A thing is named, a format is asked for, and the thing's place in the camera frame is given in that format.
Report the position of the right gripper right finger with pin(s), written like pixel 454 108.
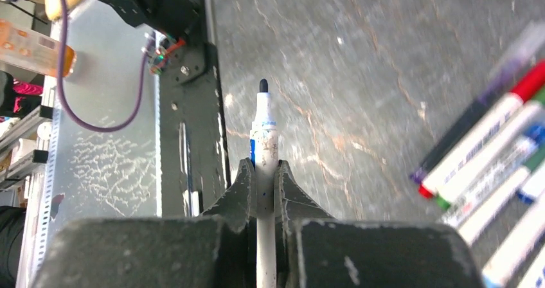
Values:
pixel 321 251

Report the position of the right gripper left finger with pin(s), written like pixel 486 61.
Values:
pixel 210 250

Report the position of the green cap marker pen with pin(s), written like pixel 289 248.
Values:
pixel 457 185

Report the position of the purple grey marker pen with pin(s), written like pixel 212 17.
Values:
pixel 500 79

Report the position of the red cap marker pen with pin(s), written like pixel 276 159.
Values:
pixel 482 131

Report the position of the dark blue cap marker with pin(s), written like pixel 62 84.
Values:
pixel 523 181

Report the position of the light blue cap marker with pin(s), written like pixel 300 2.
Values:
pixel 516 246

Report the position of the clear barrel blue marker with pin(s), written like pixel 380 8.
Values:
pixel 511 158

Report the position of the orange box in background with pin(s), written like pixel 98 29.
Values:
pixel 33 51

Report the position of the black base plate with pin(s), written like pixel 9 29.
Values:
pixel 191 128

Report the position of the white cable duct strip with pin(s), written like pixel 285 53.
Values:
pixel 42 197

